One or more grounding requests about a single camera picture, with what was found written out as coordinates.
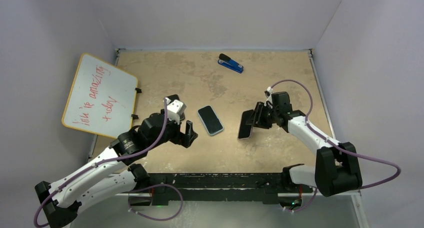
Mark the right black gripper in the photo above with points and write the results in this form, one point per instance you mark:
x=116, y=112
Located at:
x=257, y=118

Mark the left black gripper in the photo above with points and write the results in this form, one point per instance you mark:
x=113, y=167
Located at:
x=184, y=139

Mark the clear magsafe phone case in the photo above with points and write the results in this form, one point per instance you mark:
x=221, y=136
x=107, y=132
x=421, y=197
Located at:
x=249, y=136

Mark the light blue phone case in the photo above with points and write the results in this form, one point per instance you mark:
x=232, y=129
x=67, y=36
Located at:
x=215, y=132

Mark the black phone case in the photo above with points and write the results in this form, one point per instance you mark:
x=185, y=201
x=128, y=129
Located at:
x=174, y=97

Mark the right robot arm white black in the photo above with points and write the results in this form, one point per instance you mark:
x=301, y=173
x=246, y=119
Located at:
x=336, y=168

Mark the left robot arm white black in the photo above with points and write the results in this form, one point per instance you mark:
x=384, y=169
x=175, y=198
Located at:
x=112, y=172

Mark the blue black stapler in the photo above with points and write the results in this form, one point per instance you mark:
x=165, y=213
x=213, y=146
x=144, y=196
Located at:
x=229, y=63

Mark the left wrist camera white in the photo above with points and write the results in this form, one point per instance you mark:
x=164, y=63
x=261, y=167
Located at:
x=175, y=110

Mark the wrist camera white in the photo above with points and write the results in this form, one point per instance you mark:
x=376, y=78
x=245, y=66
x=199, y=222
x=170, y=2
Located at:
x=175, y=110
x=268, y=93

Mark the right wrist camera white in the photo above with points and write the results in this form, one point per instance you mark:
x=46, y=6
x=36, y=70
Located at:
x=268, y=93

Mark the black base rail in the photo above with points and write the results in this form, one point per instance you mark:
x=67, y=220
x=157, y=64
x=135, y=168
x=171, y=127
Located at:
x=267, y=188

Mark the whiteboard with yellow frame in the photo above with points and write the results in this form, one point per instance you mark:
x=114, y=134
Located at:
x=102, y=98

